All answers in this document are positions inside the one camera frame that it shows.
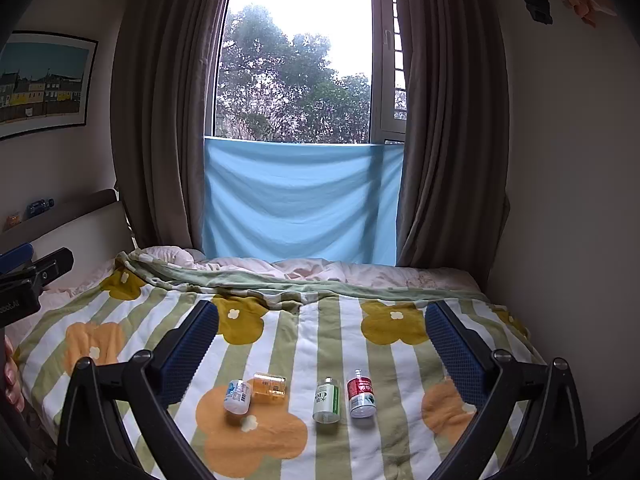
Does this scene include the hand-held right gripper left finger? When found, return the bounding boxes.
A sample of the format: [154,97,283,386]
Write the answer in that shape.
[55,300,221,480]

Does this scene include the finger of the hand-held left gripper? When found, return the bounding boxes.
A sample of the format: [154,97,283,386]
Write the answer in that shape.
[0,242,34,273]
[0,247,75,291]

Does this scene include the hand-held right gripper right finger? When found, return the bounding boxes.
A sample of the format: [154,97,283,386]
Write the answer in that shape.
[424,301,600,480]

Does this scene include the person's left hand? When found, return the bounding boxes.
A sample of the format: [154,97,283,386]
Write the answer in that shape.
[0,334,26,413]

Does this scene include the wooden headboard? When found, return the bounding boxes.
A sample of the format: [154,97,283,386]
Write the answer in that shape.
[0,188,137,264]

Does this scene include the white bottle blue label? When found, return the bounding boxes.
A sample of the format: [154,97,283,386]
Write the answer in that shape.
[223,378,253,415]

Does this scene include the white bottle red label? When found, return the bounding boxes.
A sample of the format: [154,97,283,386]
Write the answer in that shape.
[347,368,377,420]

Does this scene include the striped flower print blanket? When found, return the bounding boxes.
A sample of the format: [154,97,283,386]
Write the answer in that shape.
[12,249,548,480]

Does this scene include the pink duvet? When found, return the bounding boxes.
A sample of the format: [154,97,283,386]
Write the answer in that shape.
[37,245,483,311]

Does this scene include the clear bottle green label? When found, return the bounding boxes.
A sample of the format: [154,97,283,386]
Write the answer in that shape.
[312,376,342,424]

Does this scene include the light blue cloth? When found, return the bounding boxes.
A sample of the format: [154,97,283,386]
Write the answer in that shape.
[201,136,405,266]

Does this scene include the brown curtain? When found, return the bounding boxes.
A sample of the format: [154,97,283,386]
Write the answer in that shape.
[394,0,512,292]
[110,0,236,256]

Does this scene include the window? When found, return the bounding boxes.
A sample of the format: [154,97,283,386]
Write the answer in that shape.
[214,0,408,145]

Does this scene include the framed wall picture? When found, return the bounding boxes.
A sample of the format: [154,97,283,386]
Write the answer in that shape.
[0,31,100,141]

